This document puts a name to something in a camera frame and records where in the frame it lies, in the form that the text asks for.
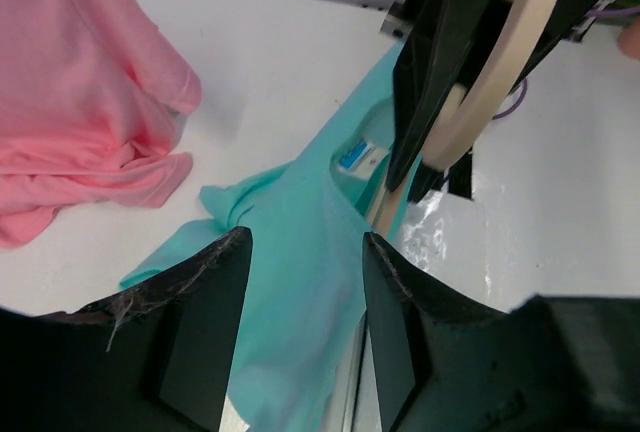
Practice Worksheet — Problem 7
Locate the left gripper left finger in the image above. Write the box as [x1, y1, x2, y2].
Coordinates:
[1, 227, 253, 431]

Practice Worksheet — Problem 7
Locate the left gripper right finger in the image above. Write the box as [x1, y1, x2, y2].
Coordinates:
[363, 233, 639, 431]

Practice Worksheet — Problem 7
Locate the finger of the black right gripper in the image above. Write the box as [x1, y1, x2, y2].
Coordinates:
[386, 0, 497, 190]

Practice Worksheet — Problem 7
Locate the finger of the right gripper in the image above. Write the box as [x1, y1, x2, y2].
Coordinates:
[409, 0, 606, 202]

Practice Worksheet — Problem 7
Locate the tan wooden hanger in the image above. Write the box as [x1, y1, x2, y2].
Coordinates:
[367, 0, 558, 235]

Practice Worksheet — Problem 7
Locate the teal t shirt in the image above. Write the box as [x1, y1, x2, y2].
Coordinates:
[121, 46, 400, 431]

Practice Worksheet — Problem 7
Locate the pink t shirt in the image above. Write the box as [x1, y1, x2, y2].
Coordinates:
[1, 0, 201, 248]

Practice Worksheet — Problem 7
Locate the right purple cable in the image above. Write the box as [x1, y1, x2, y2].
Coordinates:
[492, 6, 640, 121]

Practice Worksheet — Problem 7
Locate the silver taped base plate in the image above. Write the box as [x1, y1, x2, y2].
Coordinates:
[319, 151, 496, 432]

